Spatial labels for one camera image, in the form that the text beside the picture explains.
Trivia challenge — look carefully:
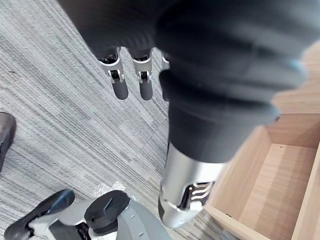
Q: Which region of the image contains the robot dark foot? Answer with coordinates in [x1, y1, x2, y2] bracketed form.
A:
[3, 189, 76, 240]

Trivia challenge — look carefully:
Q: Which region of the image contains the wooden office cabinet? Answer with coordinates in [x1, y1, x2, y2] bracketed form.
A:
[204, 42, 320, 240]

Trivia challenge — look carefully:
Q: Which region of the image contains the dark brown shoe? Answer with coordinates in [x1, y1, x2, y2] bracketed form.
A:
[0, 111, 17, 173]

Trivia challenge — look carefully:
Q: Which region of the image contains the robot silver leg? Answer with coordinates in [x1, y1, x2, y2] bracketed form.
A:
[48, 189, 180, 240]

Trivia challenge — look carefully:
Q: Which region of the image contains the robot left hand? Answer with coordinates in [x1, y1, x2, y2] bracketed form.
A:
[56, 0, 320, 230]

